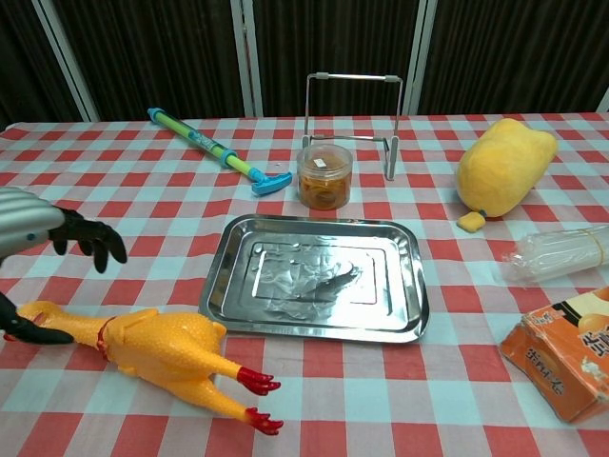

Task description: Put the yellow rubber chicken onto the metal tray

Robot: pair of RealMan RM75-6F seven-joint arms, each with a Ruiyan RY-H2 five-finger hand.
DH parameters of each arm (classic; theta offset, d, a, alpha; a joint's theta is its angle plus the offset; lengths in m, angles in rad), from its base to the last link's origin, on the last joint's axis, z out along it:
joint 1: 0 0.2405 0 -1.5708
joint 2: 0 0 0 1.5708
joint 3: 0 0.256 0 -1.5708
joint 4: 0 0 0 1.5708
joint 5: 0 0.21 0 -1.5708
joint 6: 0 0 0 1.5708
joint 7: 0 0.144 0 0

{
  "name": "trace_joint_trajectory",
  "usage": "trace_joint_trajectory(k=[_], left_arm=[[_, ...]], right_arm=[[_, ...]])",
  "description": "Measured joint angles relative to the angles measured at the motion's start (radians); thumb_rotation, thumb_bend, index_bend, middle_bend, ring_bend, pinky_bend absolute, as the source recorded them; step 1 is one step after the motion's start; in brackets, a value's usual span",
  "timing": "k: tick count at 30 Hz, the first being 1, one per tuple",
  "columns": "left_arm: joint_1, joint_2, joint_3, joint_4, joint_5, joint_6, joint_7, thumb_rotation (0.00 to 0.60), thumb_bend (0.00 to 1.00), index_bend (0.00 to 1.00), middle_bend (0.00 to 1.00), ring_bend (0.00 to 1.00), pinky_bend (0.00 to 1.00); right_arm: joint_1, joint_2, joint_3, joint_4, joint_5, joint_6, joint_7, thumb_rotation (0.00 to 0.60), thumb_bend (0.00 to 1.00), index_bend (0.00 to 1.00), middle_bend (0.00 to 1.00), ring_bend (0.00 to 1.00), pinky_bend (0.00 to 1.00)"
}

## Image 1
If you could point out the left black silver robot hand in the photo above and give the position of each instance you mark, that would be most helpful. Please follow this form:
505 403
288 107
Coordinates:
28 219

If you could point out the orange rubber chicken toy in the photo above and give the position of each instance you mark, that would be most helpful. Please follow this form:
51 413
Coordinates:
166 343

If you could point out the blue green water squirter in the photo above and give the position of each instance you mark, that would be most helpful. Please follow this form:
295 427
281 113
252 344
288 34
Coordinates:
209 145

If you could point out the stainless steel tray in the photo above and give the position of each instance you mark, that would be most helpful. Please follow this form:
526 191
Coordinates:
314 281

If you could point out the yellow plush mango toy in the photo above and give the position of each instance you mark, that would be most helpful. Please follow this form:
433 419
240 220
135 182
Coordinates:
504 166

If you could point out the clear jar with orange contents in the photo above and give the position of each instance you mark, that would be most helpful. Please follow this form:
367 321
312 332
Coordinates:
325 181

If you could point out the red white checkered tablecloth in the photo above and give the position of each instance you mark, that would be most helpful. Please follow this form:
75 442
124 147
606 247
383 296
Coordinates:
333 404

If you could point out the orange biscuit box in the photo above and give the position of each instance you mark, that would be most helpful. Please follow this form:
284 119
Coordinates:
566 362

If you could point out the white metal frame pole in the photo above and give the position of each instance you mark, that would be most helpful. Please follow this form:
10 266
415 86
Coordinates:
247 57
604 100
418 57
66 57

